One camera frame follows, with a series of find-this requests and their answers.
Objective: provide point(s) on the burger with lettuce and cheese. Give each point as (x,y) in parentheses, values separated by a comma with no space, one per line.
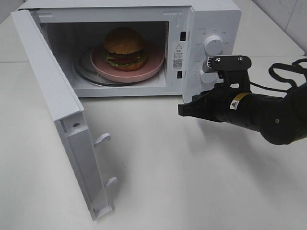
(123,47)

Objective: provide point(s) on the white microwave door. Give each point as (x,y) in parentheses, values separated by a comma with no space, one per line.
(67,113)

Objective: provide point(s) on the pink round plate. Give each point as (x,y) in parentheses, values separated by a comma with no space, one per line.
(151,67)

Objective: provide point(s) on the white microwave knob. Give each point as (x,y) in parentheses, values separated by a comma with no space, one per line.
(213,44)
(208,77)

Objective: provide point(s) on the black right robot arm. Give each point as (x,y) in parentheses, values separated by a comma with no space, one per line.
(280,120)

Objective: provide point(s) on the white microwave oven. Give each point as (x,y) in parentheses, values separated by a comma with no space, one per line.
(178,27)

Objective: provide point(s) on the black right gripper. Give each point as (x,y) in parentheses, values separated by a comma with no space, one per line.
(214,105)

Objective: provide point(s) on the glass microwave turntable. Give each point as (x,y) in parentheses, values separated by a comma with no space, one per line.
(84,68)

